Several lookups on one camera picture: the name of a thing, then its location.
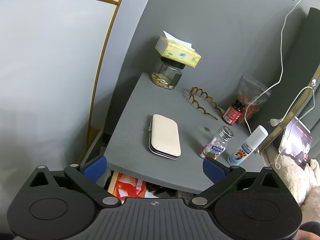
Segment cream fluffy blanket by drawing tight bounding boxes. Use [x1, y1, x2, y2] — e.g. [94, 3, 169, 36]
[265, 144, 320, 207]

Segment red orange box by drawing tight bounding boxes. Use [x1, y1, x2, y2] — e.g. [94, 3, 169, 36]
[112, 172, 146, 203]

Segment red supplement bottle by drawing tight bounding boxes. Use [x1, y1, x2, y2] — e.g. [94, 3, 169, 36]
[222, 99, 245, 125]

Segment white charging cable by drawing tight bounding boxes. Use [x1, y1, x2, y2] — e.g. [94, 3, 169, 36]
[243, 0, 317, 170]

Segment glass jar with black lid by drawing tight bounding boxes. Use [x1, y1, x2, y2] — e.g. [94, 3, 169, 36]
[150, 57, 185, 90]

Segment candy bottle with metal cap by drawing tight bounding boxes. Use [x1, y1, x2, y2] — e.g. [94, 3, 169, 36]
[200, 126, 234, 159]

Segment white spray bottle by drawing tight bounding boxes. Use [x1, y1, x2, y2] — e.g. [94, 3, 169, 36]
[227, 125, 268, 166]

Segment beige clasp case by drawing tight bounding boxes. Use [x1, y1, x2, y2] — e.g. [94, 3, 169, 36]
[149, 114, 181, 159]

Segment grey nightstand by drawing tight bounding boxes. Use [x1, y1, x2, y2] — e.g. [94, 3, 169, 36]
[103, 72, 267, 194]

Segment white power plug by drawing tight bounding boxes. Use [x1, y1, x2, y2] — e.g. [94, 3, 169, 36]
[269, 118, 283, 127]

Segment yellow tissue pack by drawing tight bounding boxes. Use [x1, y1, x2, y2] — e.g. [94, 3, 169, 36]
[155, 31, 201, 68]

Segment clear bag of red berries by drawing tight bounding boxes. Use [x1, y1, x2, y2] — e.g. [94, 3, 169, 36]
[236, 74, 271, 124]

